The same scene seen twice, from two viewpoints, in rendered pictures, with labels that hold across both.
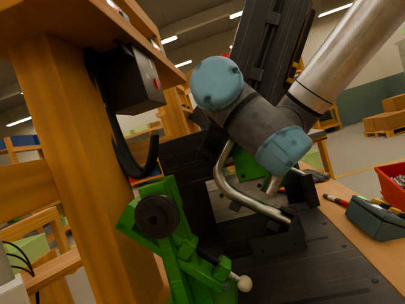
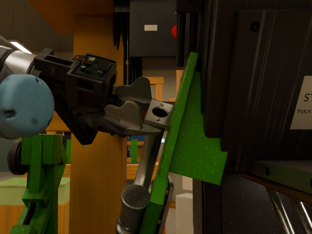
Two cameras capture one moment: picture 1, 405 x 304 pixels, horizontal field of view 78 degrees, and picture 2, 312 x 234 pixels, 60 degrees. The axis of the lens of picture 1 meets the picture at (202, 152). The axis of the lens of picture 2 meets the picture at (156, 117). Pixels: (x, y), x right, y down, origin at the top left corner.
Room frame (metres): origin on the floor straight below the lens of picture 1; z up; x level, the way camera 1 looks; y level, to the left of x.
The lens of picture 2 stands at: (0.61, -0.53, 1.16)
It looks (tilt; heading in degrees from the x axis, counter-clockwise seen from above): 5 degrees up; 81
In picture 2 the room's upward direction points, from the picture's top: straight up
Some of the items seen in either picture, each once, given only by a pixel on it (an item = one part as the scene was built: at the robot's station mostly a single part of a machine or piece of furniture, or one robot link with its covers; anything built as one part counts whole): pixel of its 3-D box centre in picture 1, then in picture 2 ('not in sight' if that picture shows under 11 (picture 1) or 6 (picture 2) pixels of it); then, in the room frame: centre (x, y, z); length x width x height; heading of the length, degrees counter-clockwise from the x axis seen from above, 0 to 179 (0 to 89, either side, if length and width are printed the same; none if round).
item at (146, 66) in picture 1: (132, 83); (164, 35); (0.73, 0.13, 1.42); 0.17 x 0.12 x 0.15; 171
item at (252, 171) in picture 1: (248, 140); (193, 131); (0.72, -0.14, 1.17); 0.13 x 0.12 x 0.20; 171
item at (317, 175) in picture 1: (308, 176); not in sight; (1.08, -0.41, 0.91); 0.20 x 0.11 x 0.03; 178
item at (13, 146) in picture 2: (156, 216); (18, 157); (0.40, 0.10, 1.12); 0.07 x 0.03 x 0.08; 81
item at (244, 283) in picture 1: (235, 277); not in sight; (0.44, 0.01, 0.96); 0.06 x 0.03 x 0.06; 81
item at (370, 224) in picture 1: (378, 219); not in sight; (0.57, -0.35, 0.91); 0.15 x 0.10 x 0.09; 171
